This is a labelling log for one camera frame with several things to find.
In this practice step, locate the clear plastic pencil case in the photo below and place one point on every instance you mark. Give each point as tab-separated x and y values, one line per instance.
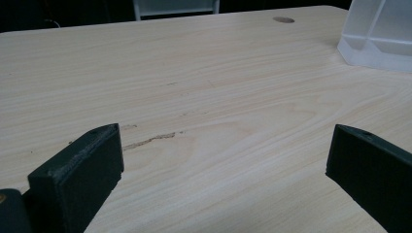
379	35

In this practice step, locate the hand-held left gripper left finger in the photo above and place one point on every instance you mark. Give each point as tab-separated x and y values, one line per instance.
81	174

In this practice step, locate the white metal stand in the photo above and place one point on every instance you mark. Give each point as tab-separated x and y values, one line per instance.
175	6

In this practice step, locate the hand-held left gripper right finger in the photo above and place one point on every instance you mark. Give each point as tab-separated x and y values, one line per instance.
372	171

